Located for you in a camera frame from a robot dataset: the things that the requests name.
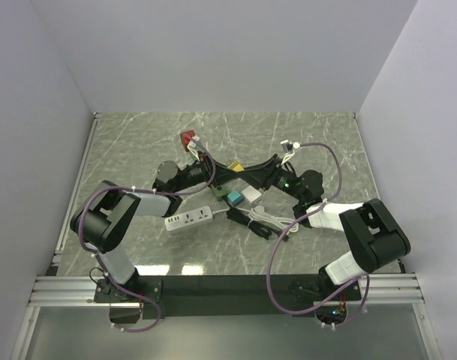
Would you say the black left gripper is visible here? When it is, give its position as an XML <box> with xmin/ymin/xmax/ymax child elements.
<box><xmin>173</xmin><ymin>151</ymin><xmax>238</xmax><ymax>193</ymax></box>

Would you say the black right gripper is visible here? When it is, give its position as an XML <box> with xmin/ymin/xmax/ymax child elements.
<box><xmin>236</xmin><ymin>154</ymin><xmax>305</xmax><ymax>203</ymax></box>

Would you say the yellow plug adapter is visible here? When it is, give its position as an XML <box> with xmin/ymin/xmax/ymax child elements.
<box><xmin>228</xmin><ymin>160</ymin><xmax>245</xmax><ymax>172</ymax></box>

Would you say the green power strip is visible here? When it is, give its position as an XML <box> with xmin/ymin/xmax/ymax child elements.
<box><xmin>209</xmin><ymin>185</ymin><xmax>230</xmax><ymax>201</ymax></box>

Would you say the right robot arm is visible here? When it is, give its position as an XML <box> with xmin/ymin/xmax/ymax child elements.
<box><xmin>232</xmin><ymin>157</ymin><xmax>411</xmax><ymax>299</ymax></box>

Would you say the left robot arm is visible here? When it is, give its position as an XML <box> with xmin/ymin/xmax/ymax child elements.
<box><xmin>70</xmin><ymin>156</ymin><xmax>276</xmax><ymax>302</ymax></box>

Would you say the white plug adapter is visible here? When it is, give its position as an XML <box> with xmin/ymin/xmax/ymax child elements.
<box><xmin>241</xmin><ymin>186</ymin><xmax>263</xmax><ymax>204</ymax></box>

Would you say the teal plug adapter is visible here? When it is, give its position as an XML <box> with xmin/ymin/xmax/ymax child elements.
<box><xmin>227</xmin><ymin>190</ymin><xmax>245</xmax><ymax>207</ymax></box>

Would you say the red plug adapter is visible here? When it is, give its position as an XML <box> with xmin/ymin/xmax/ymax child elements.
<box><xmin>180</xmin><ymin>130</ymin><xmax>196</xmax><ymax>152</ymax></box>

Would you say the white power strip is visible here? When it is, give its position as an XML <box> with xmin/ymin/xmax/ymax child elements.
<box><xmin>164</xmin><ymin>206</ymin><xmax>213</xmax><ymax>233</ymax></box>

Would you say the black base beam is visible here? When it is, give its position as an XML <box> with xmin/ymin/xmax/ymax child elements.
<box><xmin>94</xmin><ymin>274</ymin><xmax>362</xmax><ymax>320</ymax></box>

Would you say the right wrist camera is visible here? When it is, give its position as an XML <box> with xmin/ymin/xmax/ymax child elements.
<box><xmin>280</xmin><ymin>139</ymin><xmax>301</xmax><ymax>165</ymax></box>

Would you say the white coiled cable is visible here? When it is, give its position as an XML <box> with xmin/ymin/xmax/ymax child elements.
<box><xmin>248</xmin><ymin>205</ymin><xmax>300</xmax><ymax>236</ymax></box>

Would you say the black coiled cable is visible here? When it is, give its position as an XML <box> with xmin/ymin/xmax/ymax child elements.
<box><xmin>226</xmin><ymin>206</ymin><xmax>289</xmax><ymax>243</ymax></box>

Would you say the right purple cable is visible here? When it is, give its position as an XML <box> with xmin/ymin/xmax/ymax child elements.
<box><xmin>267</xmin><ymin>141</ymin><xmax>371</xmax><ymax>331</ymax></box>

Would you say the purple cable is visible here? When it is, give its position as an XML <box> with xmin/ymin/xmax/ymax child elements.
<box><xmin>80</xmin><ymin>136</ymin><xmax>218</xmax><ymax>333</ymax></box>
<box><xmin>267</xmin><ymin>141</ymin><xmax>371</xmax><ymax>331</ymax></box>

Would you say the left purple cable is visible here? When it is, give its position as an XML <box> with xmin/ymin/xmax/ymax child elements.
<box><xmin>80</xmin><ymin>136</ymin><xmax>218</xmax><ymax>333</ymax></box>

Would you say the aluminium frame rail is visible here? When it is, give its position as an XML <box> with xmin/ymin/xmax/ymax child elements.
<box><xmin>28</xmin><ymin>274</ymin><xmax>425</xmax><ymax>308</ymax></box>

